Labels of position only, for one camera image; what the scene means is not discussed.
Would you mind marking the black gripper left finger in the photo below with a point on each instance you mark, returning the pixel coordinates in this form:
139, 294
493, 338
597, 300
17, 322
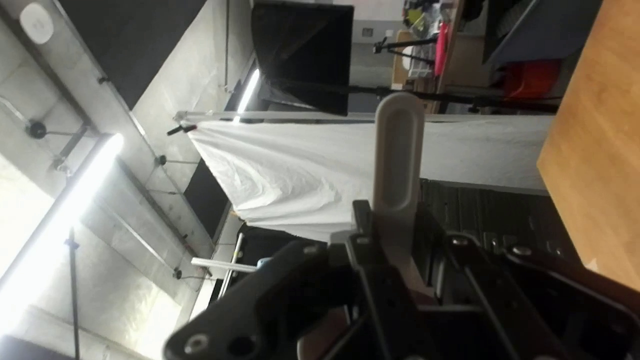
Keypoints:
286, 307

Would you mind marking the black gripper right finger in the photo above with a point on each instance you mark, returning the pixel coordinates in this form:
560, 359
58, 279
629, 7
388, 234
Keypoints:
532, 313

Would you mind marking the grey measuring cup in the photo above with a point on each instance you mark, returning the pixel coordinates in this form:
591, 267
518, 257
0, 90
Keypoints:
398, 153

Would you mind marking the grey drawer cabinet wooden top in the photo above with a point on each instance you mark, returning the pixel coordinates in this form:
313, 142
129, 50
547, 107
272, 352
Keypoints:
480, 207

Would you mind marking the white curtain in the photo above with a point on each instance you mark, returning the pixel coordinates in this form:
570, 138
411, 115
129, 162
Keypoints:
286, 172

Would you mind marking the red container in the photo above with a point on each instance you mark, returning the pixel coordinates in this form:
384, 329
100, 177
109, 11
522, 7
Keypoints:
530, 80

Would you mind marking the black softbox light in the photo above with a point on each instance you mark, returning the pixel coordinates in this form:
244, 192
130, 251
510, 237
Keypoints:
300, 53

